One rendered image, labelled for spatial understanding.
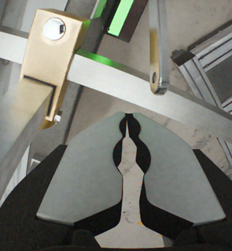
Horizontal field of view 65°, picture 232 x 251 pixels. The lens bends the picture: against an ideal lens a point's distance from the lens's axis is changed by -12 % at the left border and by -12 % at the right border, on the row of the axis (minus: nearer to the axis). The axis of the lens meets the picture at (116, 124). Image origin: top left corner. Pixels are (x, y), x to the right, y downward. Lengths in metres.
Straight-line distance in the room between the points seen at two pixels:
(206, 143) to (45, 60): 1.31
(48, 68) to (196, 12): 0.98
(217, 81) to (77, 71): 0.84
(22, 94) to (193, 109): 0.18
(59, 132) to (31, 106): 0.27
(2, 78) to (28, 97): 0.35
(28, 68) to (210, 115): 0.21
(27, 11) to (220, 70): 0.81
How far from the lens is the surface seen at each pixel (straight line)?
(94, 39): 0.36
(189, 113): 0.24
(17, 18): 0.49
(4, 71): 0.53
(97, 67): 0.21
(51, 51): 0.21
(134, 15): 0.35
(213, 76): 0.98
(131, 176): 1.51
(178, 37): 1.10
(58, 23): 0.20
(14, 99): 0.18
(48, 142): 0.47
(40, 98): 0.19
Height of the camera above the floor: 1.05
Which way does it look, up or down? 59 degrees down
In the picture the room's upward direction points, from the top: 178 degrees counter-clockwise
